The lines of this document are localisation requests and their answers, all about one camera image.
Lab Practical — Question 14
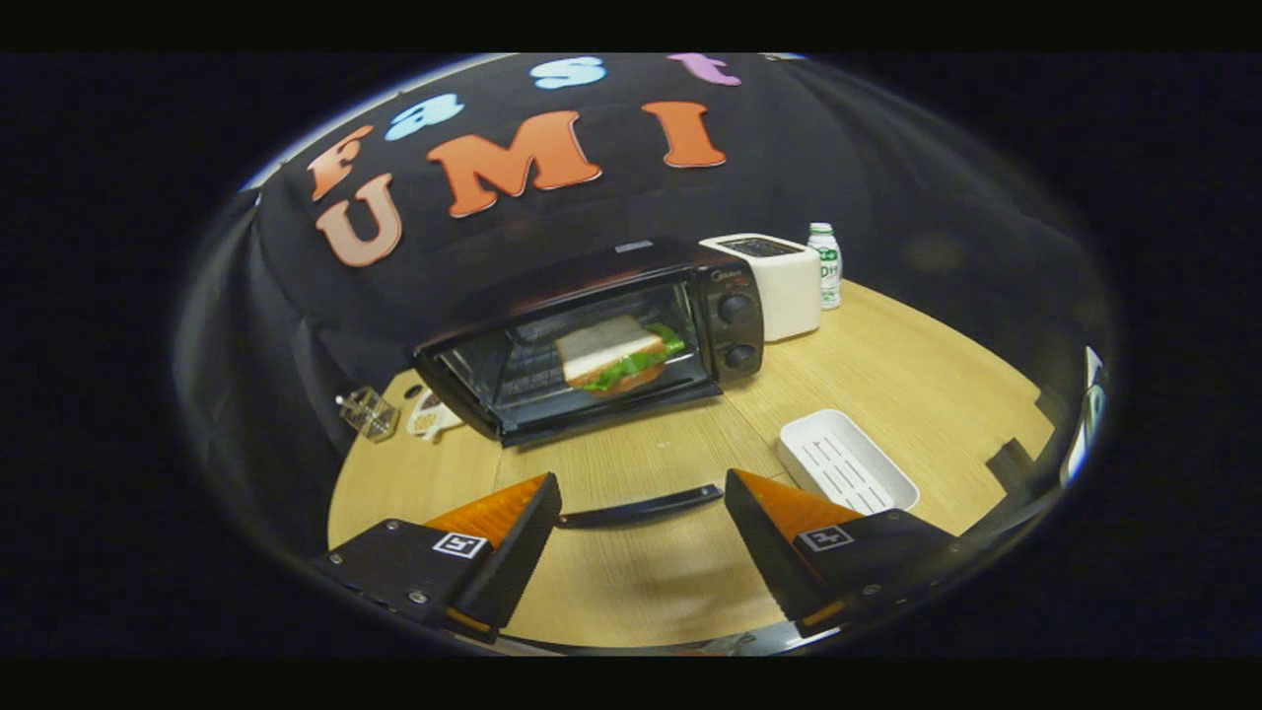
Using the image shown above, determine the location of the white bread lettuce sandwich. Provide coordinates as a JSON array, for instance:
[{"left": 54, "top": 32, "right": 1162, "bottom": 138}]
[{"left": 554, "top": 314, "right": 686, "bottom": 397}]

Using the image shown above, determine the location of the white pop-up toaster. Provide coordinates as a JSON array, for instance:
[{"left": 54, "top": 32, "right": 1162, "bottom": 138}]
[{"left": 699, "top": 233, "right": 822, "bottom": 343}]

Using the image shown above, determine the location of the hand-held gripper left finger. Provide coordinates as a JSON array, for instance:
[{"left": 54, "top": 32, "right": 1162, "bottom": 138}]
[{"left": 314, "top": 471, "right": 563, "bottom": 644}]

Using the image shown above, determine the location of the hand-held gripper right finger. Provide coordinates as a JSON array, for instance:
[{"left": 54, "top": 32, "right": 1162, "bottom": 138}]
[{"left": 725, "top": 468, "right": 957, "bottom": 642}]

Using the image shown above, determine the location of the black toaster oven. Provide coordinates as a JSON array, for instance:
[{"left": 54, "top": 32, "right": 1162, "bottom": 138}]
[{"left": 412, "top": 237, "right": 766, "bottom": 531}]

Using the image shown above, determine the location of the small wire holder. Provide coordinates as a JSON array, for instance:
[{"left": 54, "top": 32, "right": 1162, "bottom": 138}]
[{"left": 335, "top": 387, "right": 400, "bottom": 442}]

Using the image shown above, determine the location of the white device at table edge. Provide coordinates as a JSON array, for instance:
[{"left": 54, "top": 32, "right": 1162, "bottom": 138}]
[{"left": 1060, "top": 345, "right": 1110, "bottom": 489}]

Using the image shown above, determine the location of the white bottle green label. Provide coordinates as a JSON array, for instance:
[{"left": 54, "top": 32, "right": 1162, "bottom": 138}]
[{"left": 807, "top": 222, "right": 844, "bottom": 311}]

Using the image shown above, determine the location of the white ribbed tray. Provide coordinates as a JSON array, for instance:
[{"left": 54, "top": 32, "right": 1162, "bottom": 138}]
[{"left": 777, "top": 408, "right": 921, "bottom": 516}]

